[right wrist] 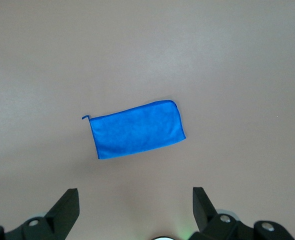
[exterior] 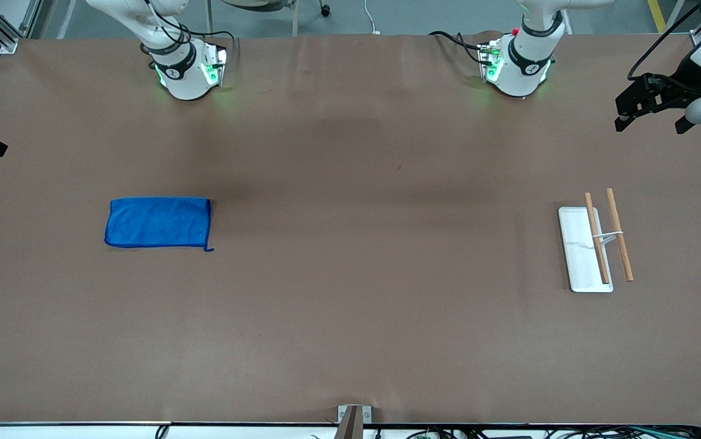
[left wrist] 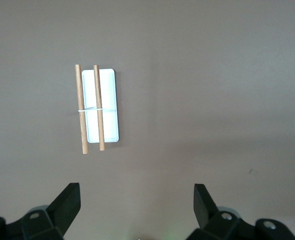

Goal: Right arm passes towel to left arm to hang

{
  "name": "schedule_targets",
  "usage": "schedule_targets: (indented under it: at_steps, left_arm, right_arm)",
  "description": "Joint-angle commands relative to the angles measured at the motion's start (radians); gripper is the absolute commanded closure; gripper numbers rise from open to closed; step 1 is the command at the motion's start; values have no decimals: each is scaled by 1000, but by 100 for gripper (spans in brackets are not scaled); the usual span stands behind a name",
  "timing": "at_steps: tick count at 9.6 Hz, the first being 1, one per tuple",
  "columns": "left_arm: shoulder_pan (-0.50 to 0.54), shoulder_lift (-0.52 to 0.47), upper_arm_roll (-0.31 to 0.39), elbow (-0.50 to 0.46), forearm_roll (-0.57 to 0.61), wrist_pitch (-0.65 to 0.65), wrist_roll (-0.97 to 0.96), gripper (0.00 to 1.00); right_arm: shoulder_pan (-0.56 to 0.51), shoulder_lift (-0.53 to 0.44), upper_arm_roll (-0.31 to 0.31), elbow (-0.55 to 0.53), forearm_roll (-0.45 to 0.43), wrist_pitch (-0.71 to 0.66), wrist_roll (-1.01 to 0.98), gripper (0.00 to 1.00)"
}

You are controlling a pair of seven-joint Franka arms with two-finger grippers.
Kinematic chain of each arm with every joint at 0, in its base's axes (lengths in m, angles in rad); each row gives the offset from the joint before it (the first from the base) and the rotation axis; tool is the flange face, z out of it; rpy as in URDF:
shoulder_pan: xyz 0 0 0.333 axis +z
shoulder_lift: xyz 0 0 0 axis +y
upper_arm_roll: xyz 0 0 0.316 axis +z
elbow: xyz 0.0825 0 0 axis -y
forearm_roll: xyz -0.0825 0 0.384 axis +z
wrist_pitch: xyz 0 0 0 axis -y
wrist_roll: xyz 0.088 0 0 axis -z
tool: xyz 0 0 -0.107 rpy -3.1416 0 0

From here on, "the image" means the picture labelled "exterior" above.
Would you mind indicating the brown paper table cover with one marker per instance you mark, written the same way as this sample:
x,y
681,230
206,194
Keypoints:
x,y
350,274

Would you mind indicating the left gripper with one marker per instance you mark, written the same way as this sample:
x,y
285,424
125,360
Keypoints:
x,y
683,86

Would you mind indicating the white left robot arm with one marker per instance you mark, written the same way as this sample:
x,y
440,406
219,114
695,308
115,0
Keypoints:
x,y
518,76

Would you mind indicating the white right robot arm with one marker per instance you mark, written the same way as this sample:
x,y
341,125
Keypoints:
x,y
182,76

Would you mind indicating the office chair base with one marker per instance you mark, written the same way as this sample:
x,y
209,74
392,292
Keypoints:
x,y
277,5

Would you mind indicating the white towel rack wooden rods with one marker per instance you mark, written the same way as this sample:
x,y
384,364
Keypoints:
x,y
582,250

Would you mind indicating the blue microfibre towel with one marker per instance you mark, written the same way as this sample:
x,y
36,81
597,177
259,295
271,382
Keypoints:
x,y
158,222

